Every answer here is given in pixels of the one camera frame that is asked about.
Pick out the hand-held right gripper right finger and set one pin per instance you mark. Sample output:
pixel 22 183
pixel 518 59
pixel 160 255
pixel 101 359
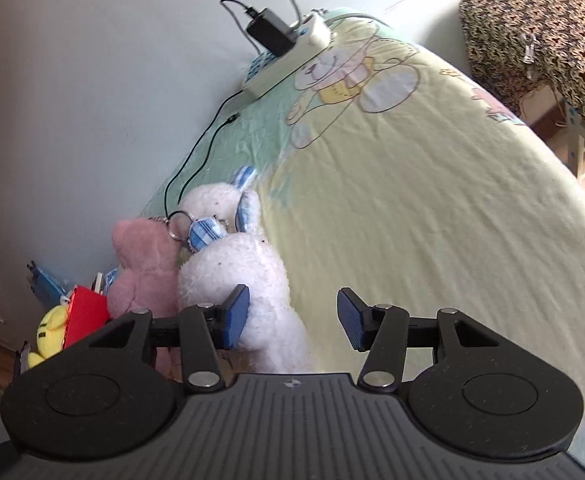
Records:
pixel 351 317

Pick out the black power adapter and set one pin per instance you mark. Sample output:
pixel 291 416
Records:
pixel 272 32

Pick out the cartoon printed bed sheet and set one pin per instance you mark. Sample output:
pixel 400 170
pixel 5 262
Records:
pixel 422 210

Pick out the white power strip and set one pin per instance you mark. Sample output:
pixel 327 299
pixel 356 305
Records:
pixel 282 67

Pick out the yellow plush toy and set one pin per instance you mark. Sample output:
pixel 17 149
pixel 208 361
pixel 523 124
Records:
pixel 52 327

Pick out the clear plastic clip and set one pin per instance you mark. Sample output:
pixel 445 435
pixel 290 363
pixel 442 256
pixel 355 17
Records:
pixel 528 52

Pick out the pink plush bear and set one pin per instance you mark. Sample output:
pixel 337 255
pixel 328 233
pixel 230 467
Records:
pixel 142 260

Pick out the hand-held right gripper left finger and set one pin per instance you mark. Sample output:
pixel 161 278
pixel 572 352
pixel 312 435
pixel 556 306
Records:
pixel 235 317

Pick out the small books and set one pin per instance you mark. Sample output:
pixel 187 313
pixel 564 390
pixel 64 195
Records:
pixel 103 280

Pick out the leopard print cloth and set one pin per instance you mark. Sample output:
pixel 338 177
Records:
pixel 547 10

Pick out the blue plastic packet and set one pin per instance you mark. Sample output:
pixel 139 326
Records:
pixel 50 287

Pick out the red box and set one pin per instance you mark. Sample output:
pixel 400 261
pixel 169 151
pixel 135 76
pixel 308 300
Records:
pixel 87 315

